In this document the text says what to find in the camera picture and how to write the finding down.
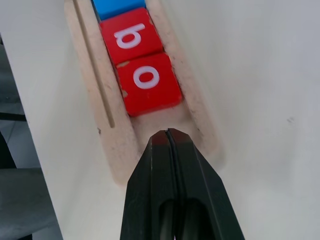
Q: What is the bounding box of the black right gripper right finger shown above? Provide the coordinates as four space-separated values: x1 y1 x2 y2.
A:
166 128 246 240

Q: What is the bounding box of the red letter o tile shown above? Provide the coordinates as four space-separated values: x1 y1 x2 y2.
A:
115 52 184 117

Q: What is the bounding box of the wooden tile rack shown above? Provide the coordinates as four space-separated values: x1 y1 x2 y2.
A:
63 0 226 188

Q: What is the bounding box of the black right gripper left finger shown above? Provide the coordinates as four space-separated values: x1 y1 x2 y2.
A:
119 129 181 240

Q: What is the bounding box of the blue letter tile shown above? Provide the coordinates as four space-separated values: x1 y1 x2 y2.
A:
91 0 147 22

